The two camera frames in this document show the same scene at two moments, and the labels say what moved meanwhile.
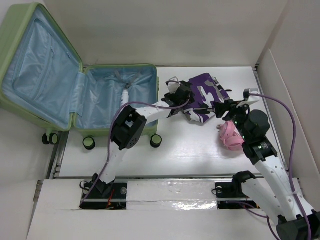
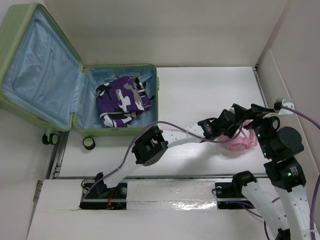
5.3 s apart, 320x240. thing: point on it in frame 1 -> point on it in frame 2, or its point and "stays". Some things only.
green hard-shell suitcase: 43,80 stays
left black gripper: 168,96 -> 230,131
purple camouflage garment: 206,92 -> 120,102
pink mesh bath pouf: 230,136 stays
